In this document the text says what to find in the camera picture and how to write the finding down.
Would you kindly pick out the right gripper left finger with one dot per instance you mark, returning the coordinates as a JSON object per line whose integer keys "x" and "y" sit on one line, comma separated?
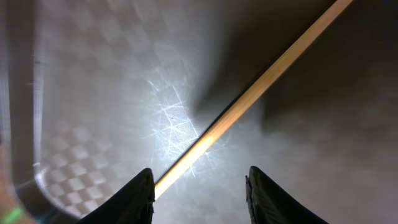
{"x": 132, "y": 204}

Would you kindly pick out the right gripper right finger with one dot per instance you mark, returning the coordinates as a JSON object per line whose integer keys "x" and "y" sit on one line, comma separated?
{"x": 268, "y": 203}

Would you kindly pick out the wooden chopstick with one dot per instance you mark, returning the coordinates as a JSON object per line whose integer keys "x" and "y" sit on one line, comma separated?
{"x": 250, "y": 96}

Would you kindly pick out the dark brown serving tray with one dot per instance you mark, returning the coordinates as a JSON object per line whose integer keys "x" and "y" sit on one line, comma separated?
{"x": 92, "y": 92}

